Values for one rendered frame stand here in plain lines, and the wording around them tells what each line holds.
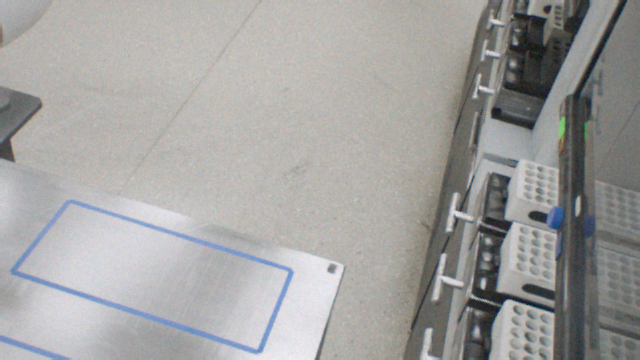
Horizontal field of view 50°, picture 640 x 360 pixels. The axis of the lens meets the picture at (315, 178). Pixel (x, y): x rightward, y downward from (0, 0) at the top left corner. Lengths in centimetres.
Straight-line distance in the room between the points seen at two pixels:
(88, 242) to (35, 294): 10
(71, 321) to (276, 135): 162
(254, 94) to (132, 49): 53
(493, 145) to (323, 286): 58
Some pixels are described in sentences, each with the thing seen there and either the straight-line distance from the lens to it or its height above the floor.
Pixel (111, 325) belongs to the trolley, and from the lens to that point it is 92.
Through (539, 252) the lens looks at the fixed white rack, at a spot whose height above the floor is 86.
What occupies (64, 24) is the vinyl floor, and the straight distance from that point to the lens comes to 298.
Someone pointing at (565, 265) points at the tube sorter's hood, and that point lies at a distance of 86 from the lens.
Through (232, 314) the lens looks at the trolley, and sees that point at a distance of 92.
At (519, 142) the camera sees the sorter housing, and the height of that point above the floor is 73.
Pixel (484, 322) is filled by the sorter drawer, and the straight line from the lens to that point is 100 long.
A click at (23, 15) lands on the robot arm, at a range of 140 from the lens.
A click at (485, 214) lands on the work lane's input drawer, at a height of 81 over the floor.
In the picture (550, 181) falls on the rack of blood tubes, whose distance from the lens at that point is 119.
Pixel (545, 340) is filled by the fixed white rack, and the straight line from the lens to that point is 96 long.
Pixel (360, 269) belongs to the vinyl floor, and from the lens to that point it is 207.
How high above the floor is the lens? 158
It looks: 43 degrees down
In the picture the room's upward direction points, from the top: 11 degrees clockwise
